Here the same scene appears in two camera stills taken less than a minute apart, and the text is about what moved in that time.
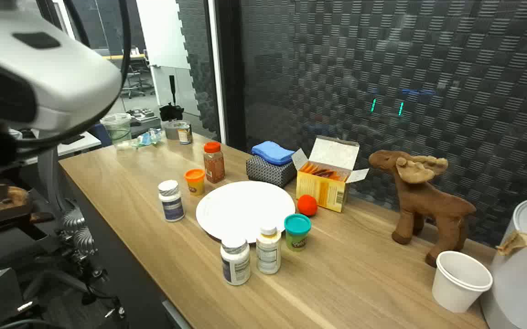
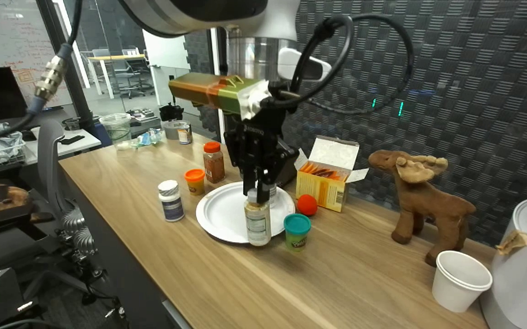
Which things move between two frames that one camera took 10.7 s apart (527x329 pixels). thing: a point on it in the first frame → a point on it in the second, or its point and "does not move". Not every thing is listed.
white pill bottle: [172, 201] does not move
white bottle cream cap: [269, 251] → [258, 220]
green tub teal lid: [297, 225] does not move
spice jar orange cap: [212, 159] does not move
